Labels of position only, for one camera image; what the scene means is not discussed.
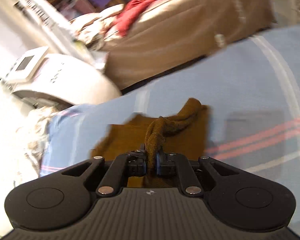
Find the beige massage bed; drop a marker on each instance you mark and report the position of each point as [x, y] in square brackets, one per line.
[172, 32]

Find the cream crumpled blanket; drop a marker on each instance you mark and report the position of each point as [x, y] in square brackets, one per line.
[90, 29]

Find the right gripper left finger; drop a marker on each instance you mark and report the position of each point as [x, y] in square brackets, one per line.
[130, 164]

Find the brown knit sweater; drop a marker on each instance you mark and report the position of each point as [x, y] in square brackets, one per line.
[184, 133]

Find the white machine device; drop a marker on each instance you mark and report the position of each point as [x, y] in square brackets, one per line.
[39, 76]

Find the blue striped bed sheet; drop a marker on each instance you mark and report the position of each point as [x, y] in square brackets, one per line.
[253, 90]

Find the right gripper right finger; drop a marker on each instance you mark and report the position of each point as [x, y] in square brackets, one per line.
[177, 167]

